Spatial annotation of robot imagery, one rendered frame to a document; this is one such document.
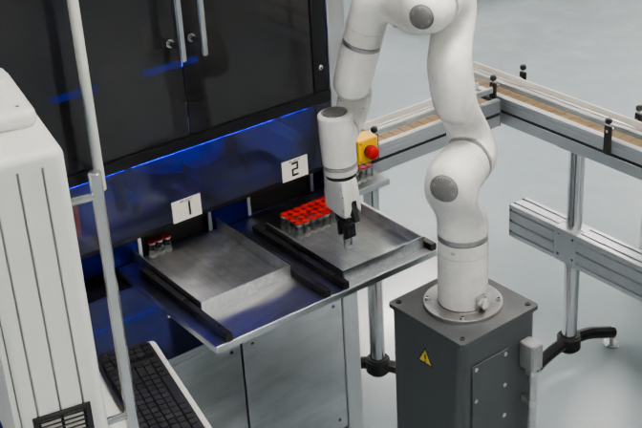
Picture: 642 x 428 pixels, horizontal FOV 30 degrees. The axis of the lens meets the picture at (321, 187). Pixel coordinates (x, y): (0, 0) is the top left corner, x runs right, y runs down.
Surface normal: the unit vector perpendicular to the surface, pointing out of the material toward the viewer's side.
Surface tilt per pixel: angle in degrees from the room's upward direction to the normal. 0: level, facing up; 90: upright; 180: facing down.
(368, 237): 0
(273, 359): 90
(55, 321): 90
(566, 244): 90
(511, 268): 0
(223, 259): 0
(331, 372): 90
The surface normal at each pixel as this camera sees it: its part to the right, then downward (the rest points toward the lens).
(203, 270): -0.05, -0.89
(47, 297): 0.43, 0.38
